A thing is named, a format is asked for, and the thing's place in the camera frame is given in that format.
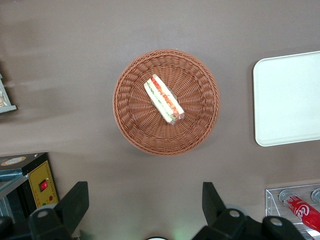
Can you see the round brown wicker basket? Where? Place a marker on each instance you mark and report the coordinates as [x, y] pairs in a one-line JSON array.
[[140, 125]]

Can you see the clear acrylic bottle rack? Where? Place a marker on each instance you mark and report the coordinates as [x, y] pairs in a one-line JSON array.
[[272, 202]]

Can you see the cream rectangular serving tray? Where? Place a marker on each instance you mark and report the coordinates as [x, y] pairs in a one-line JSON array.
[[287, 100]]

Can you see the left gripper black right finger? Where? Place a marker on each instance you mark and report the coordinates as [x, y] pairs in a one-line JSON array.
[[220, 222]]

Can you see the grey tray of snack bags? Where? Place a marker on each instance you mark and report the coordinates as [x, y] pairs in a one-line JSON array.
[[7, 106]]

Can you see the black food warmer yellow panel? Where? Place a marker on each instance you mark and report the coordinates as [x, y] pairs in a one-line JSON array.
[[41, 180]]

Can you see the triangle sandwich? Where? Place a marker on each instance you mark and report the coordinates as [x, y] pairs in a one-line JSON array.
[[163, 100]]

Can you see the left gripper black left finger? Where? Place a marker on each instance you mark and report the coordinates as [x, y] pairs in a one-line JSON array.
[[65, 215]]

